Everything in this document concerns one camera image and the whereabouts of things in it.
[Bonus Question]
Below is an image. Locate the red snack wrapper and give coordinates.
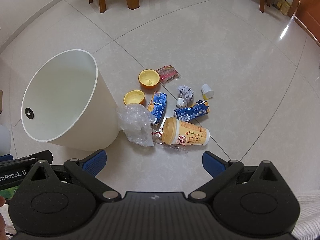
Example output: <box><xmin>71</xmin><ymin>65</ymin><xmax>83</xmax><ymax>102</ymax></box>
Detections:
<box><xmin>155</xmin><ymin>65</ymin><xmax>181</xmax><ymax>85</ymax></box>

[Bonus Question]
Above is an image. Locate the white trash bin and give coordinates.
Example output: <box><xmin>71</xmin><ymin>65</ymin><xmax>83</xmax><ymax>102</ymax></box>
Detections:
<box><xmin>21</xmin><ymin>49</ymin><xmax>120</xmax><ymax>152</ymax></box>

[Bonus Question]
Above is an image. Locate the person's right forearm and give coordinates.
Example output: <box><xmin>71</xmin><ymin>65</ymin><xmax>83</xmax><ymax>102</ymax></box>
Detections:
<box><xmin>291</xmin><ymin>190</ymin><xmax>320</xmax><ymax>240</ymax></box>

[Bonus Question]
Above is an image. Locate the wooden cabinet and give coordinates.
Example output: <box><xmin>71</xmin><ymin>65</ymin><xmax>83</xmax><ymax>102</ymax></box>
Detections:
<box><xmin>291</xmin><ymin>0</ymin><xmax>320</xmax><ymax>48</ymax></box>

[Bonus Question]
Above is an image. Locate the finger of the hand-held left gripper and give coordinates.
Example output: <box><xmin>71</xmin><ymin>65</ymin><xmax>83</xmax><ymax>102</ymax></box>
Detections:
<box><xmin>0</xmin><ymin>150</ymin><xmax>54</xmax><ymax>167</ymax></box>

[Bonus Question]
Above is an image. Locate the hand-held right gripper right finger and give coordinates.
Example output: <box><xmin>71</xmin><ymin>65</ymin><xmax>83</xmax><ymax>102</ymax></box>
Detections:
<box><xmin>189</xmin><ymin>151</ymin><xmax>297</xmax><ymax>202</ymax></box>

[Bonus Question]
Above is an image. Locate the green box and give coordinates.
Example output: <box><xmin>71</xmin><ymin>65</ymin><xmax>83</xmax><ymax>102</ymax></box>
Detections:
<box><xmin>0</xmin><ymin>189</ymin><xmax>16</xmax><ymax>200</ymax></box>

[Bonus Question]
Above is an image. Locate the yellow cardboard box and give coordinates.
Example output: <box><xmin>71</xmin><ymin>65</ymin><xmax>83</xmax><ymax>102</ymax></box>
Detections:
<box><xmin>271</xmin><ymin>0</ymin><xmax>292</xmax><ymax>16</ymax></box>

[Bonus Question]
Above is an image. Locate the person's left hand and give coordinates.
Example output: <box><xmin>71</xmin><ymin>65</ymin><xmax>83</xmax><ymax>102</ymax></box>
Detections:
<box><xmin>0</xmin><ymin>196</ymin><xmax>7</xmax><ymax>233</ymax></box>

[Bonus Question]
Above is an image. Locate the small white cup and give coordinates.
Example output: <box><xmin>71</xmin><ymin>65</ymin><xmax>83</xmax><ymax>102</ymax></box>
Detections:
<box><xmin>201</xmin><ymin>84</ymin><xmax>215</xmax><ymax>99</ymax></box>

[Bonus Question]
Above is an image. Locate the person's left forearm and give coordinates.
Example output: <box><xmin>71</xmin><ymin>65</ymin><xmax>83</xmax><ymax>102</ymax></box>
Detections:
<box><xmin>0</xmin><ymin>211</ymin><xmax>19</xmax><ymax>238</ymax></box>

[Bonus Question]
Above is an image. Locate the orange peel half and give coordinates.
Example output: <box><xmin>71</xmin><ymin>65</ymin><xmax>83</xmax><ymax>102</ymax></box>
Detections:
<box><xmin>139</xmin><ymin>69</ymin><xmax>160</xmax><ymax>90</ymax></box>
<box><xmin>123</xmin><ymin>89</ymin><xmax>146</xmax><ymax>105</ymax></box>

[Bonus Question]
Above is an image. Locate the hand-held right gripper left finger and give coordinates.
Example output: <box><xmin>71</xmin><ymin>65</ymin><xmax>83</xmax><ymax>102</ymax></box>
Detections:
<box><xmin>25</xmin><ymin>149</ymin><xmax>121</xmax><ymax>203</ymax></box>

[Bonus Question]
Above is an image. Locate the clear plastic bag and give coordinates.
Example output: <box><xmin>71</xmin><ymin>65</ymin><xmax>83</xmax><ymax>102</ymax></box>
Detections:
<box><xmin>116</xmin><ymin>104</ymin><xmax>156</xmax><ymax>147</ymax></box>

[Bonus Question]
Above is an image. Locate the large paper ball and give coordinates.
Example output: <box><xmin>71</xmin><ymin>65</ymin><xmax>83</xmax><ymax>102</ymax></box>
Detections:
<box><xmin>177</xmin><ymin>85</ymin><xmax>195</xmax><ymax>103</ymax></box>

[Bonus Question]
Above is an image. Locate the yellow milk tea cup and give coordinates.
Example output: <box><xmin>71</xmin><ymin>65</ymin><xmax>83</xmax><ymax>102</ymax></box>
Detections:
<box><xmin>161</xmin><ymin>116</ymin><xmax>210</xmax><ymax>146</ymax></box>

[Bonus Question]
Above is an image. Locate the blue milk carton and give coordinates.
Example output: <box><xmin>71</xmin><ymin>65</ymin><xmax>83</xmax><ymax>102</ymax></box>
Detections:
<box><xmin>147</xmin><ymin>91</ymin><xmax>167</xmax><ymax>128</ymax></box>
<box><xmin>174</xmin><ymin>100</ymin><xmax>211</xmax><ymax>122</ymax></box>

